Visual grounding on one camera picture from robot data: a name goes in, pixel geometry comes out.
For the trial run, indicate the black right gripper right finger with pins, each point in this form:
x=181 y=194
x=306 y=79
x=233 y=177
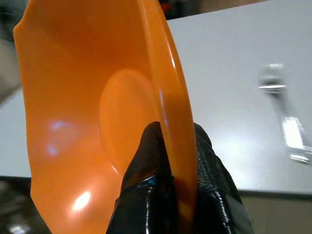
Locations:
x=214 y=185

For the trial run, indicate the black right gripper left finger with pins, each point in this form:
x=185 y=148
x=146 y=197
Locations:
x=143 y=195

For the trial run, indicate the orange plastic bowl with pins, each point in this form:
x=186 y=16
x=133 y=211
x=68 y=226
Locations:
x=80 y=102

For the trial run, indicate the clear plastic spoon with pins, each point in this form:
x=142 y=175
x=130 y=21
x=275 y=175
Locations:
x=282 y=107

